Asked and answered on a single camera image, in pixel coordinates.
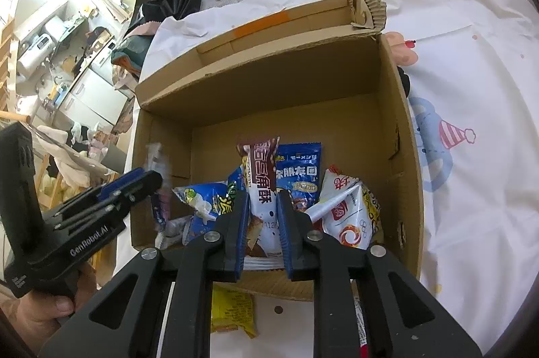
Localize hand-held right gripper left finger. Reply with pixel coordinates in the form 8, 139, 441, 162
40, 190, 251, 358

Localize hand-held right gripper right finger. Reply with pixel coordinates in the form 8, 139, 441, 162
276, 189, 483, 358

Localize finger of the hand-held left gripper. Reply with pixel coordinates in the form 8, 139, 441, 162
54, 193, 149, 231
95, 168, 164, 204

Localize brown white snack packet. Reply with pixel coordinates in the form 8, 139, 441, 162
236, 137, 285, 272

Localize blue green snack packet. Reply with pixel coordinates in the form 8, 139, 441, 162
172, 166, 249, 247

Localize small white snack packet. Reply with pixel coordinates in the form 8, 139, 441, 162
155, 215, 195, 250

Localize blue yellow snack packet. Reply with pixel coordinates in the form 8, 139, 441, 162
276, 142, 323, 211

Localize white red triangular snack packet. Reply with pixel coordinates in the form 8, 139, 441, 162
304, 164, 383, 251

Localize red white snack bar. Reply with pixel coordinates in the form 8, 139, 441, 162
353, 286, 373, 358

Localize brown cardboard box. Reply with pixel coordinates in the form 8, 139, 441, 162
130, 0, 424, 302

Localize person's left hand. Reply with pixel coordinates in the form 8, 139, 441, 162
14, 263, 99, 342

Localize grey trash bin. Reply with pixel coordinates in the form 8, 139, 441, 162
103, 148, 127, 173

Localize hanging white clothes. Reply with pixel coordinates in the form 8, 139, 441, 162
31, 124, 110, 190

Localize white base cabinet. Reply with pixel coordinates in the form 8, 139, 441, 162
55, 67, 131, 127

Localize pile of clothes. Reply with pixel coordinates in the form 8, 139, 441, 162
112, 21, 161, 89

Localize wooden staircase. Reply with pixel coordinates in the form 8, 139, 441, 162
0, 15, 20, 98

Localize white water heater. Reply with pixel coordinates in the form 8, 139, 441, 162
17, 34, 55, 74

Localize small black object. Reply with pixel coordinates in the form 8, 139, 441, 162
398, 65, 411, 95

